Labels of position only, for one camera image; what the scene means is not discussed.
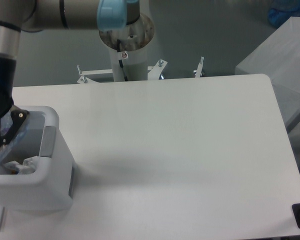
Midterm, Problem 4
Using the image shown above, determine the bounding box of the grey covered box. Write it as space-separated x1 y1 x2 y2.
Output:
235 17 300 126

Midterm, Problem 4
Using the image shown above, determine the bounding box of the blue plastic bag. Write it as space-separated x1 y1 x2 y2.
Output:
267 0 300 28

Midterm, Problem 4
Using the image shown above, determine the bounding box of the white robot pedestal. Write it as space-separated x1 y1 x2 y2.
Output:
99 13 155 82

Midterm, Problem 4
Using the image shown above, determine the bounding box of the white bracket with bolts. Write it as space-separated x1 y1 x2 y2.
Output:
76 64 114 84

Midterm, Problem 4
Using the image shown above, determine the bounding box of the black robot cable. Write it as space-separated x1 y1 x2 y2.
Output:
116 38 129 82

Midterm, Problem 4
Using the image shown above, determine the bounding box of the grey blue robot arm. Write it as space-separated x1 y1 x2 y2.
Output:
0 0 141 147

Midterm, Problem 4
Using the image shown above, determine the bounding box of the clear crushed plastic bottle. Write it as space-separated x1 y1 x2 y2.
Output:
0 112 30 165

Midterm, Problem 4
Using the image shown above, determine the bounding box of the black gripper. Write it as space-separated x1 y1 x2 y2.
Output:
0 56 30 147

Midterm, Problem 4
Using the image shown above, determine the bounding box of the metal clamp bolt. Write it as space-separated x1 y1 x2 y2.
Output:
193 56 205 78

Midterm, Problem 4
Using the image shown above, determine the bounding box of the white trash can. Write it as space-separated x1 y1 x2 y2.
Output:
0 106 76 211

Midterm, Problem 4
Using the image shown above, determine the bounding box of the white wrapper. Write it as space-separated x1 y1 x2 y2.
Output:
3 156 40 175

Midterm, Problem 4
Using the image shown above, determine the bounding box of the white bracket right bolt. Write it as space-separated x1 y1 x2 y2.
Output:
147 59 168 80

